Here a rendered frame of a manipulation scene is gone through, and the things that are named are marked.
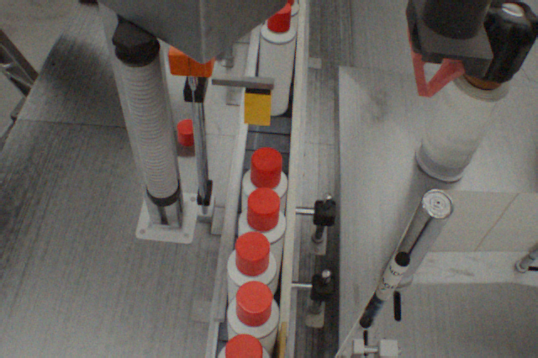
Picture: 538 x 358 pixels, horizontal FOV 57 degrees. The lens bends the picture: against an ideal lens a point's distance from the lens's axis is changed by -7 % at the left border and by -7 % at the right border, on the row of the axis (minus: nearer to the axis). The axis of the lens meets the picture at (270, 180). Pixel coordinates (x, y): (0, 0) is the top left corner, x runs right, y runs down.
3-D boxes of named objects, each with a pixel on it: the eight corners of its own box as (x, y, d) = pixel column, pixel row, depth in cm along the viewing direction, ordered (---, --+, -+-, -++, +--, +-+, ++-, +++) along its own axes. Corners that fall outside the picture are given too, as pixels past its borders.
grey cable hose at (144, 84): (178, 210, 53) (152, 49, 36) (145, 207, 53) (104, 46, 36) (183, 181, 55) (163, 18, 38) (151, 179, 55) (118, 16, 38)
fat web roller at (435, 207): (413, 292, 70) (461, 222, 54) (380, 291, 70) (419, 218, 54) (410, 263, 72) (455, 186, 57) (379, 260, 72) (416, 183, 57)
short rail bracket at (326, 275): (325, 319, 72) (339, 284, 62) (280, 316, 72) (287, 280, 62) (325, 298, 74) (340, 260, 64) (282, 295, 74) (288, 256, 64)
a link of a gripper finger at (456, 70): (447, 69, 58) (473, 1, 50) (457, 113, 54) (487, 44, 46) (390, 62, 58) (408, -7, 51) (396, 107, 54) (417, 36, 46)
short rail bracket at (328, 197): (327, 248, 79) (340, 205, 69) (307, 246, 79) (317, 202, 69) (327, 229, 81) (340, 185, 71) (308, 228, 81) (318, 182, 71)
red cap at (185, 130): (202, 134, 90) (200, 122, 88) (192, 149, 88) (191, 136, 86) (184, 128, 91) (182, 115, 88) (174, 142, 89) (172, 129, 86)
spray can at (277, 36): (287, 118, 87) (298, 19, 70) (255, 116, 87) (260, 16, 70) (288, 97, 90) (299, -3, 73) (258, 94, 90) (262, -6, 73)
